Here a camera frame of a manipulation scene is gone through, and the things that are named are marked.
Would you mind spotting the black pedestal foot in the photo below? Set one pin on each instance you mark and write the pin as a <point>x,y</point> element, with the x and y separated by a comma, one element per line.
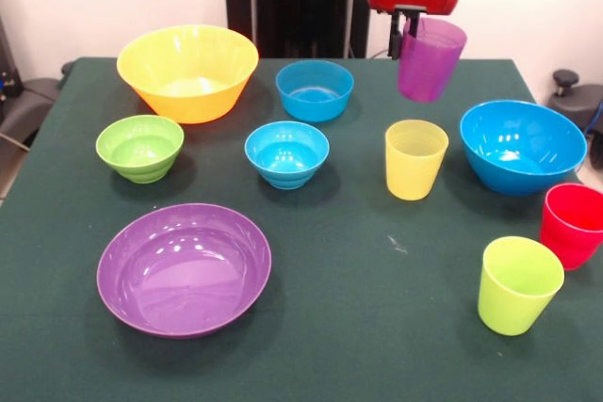
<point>26,101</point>
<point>572,101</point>

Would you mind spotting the yellow cup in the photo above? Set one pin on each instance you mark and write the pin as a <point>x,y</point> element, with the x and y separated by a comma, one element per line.
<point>410,171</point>

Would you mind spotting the wide purple bowl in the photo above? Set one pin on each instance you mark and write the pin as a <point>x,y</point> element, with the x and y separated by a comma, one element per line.
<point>184,279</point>

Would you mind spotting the red cup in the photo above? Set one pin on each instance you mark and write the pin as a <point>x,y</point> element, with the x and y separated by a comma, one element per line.
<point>572,232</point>

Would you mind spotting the lime green cup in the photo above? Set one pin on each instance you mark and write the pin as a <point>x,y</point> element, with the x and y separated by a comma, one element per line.
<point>513,298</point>

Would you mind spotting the purple cup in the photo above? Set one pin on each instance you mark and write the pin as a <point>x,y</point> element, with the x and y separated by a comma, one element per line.
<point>426,72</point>

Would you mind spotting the large orange bowl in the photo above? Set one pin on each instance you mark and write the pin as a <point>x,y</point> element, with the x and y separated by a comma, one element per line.
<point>188,96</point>

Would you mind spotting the dark green table cloth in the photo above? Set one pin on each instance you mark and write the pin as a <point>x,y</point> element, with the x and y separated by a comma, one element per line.
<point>353,256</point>

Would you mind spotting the small light blue ribbed bowl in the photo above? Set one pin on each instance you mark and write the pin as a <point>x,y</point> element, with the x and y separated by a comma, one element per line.
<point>286,162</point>

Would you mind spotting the large blue bowl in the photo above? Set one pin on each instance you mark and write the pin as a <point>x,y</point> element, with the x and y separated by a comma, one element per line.
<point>523,166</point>

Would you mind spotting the small green ribbed bowl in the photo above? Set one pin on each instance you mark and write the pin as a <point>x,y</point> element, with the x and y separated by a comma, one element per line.
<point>139,157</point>

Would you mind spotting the medium blue bowl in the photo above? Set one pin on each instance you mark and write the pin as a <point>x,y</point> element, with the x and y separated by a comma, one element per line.
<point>314,101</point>

